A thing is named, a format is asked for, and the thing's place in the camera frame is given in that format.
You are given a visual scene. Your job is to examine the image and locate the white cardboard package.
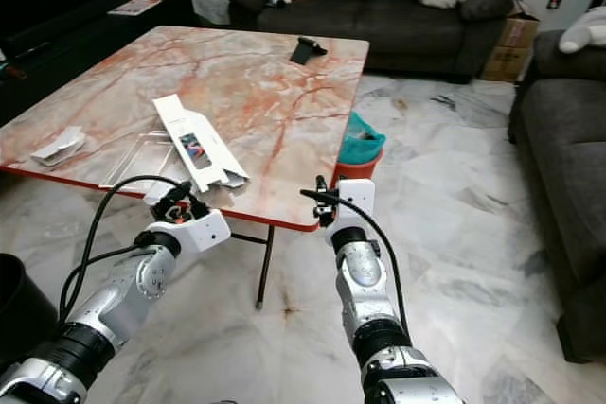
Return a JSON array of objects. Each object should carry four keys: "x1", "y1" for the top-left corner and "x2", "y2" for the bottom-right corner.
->
[{"x1": 153, "y1": 94, "x2": 250, "y2": 191}]

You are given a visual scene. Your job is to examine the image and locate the black rubbish bin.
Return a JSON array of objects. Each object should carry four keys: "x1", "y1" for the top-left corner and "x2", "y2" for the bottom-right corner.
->
[{"x1": 0, "y1": 255, "x2": 58, "y2": 343}]

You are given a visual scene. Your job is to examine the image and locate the orange plastic pot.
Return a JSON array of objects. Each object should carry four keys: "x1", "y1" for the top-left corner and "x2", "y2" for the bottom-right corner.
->
[{"x1": 333, "y1": 149, "x2": 384, "y2": 183}]

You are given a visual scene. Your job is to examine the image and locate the clear plastic tray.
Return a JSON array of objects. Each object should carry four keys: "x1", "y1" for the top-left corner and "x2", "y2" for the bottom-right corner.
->
[{"x1": 99, "y1": 130, "x2": 200, "y2": 187}]

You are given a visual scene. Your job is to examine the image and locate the teal cloth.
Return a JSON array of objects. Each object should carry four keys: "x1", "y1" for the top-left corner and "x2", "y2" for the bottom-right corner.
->
[{"x1": 338, "y1": 111, "x2": 386, "y2": 165}]

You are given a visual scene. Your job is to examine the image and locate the crumpled white paper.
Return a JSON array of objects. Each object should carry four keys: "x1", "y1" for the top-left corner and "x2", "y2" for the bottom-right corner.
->
[{"x1": 30, "y1": 126, "x2": 86, "y2": 167}]

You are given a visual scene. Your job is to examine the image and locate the small black object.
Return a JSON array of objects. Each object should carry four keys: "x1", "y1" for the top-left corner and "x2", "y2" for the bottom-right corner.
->
[{"x1": 290, "y1": 36, "x2": 329, "y2": 66}]

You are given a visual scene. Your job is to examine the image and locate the black low TV cabinet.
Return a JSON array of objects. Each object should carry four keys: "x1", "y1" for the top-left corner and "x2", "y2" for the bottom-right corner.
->
[{"x1": 0, "y1": 0, "x2": 195, "y2": 126}]

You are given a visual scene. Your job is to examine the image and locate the dark grey sofa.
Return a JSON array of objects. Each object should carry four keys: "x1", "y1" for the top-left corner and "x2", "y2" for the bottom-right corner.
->
[{"x1": 227, "y1": 0, "x2": 514, "y2": 81}]

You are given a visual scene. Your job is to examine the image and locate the white lace covered stool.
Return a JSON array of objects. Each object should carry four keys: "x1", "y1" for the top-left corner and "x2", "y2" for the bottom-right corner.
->
[{"x1": 191, "y1": 0, "x2": 234, "y2": 26}]

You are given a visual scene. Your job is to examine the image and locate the white printed booklet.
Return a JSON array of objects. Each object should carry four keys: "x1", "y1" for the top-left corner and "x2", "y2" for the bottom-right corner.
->
[{"x1": 107, "y1": 0, "x2": 162, "y2": 16}]

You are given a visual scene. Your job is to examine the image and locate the brown cardboard box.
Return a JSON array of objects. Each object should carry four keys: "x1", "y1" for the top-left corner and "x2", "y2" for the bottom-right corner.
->
[
  {"x1": 480, "y1": 44, "x2": 529, "y2": 83},
  {"x1": 497, "y1": 0, "x2": 541, "y2": 50}
]

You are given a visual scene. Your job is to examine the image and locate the dark grey armchair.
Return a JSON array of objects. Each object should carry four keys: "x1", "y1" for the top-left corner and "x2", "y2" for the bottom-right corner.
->
[{"x1": 508, "y1": 30, "x2": 606, "y2": 364}]

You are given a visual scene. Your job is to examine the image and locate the white plush toy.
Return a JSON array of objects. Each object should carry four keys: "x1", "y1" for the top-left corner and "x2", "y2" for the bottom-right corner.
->
[{"x1": 559, "y1": 7, "x2": 606, "y2": 53}]

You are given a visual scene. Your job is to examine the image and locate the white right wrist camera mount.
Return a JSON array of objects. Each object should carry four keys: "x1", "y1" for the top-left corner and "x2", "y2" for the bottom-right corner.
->
[{"x1": 327, "y1": 179, "x2": 377, "y2": 230}]

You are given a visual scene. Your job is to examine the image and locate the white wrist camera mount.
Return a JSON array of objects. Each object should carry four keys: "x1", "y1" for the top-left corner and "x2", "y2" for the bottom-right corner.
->
[
  {"x1": 327, "y1": 179, "x2": 377, "y2": 230},
  {"x1": 145, "y1": 180, "x2": 232, "y2": 255}
]

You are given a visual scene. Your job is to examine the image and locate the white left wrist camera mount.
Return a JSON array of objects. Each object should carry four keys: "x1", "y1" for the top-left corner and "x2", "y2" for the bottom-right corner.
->
[{"x1": 145, "y1": 180, "x2": 232, "y2": 255}]

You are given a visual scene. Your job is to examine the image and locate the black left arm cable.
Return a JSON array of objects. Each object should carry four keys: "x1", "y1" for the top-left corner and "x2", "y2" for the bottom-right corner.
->
[{"x1": 57, "y1": 175, "x2": 200, "y2": 329}]

